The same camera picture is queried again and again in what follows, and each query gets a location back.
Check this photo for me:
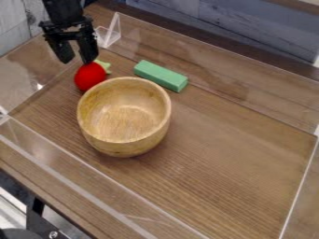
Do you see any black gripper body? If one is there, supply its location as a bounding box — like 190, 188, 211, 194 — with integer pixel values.
39, 0, 95, 42

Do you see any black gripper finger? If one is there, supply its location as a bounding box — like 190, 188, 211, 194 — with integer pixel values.
78, 31, 99, 64
46, 35, 75, 63

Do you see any red plush fruit green stem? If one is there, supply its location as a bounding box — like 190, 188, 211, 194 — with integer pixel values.
74, 60, 111, 91

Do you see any clear acrylic stand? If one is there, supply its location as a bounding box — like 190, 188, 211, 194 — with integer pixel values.
95, 12, 122, 49

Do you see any green rectangular block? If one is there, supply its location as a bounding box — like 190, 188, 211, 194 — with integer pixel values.
134, 60, 188, 92

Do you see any wooden bowl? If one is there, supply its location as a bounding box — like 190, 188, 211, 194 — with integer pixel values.
76, 77, 172, 158

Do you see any clear acrylic tray wall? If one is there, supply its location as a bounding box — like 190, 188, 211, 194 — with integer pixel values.
0, 108, 208, 239

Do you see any black table leg frame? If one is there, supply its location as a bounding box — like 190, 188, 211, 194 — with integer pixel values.
27, 198, 71, 239

